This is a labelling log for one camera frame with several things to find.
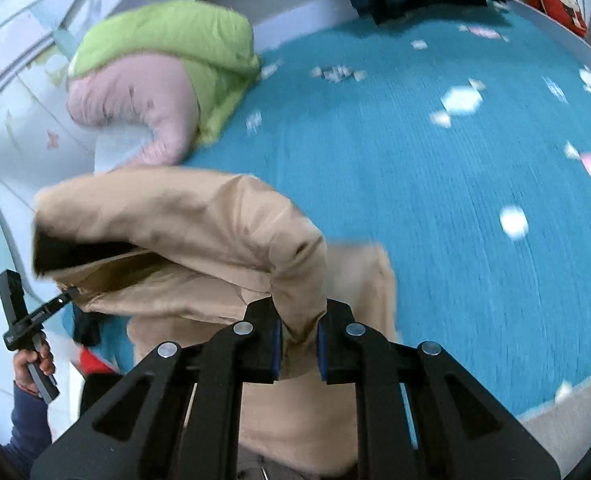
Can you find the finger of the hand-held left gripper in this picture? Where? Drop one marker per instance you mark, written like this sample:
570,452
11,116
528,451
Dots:
50,306

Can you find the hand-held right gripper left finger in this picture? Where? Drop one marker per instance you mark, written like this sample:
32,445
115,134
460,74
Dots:
276,347

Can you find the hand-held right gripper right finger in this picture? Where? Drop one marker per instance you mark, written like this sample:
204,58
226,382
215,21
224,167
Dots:
321,347

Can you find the beige jacket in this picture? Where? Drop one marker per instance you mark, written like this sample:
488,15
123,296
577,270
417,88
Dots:
185,230

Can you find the person's left forearm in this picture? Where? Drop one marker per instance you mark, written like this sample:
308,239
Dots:
29,427

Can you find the person's left hand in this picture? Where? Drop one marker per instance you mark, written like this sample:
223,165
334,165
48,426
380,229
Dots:
34,366

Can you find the red and black cloth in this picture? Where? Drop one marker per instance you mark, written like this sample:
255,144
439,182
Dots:
89,345

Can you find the blue candy print bedsheet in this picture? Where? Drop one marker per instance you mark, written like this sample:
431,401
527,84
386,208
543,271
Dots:
400,200

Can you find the green and pink padded jacket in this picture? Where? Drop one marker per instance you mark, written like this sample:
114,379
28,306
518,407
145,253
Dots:
160,75

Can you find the white bed headboard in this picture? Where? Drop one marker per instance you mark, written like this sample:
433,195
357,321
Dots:
40,35

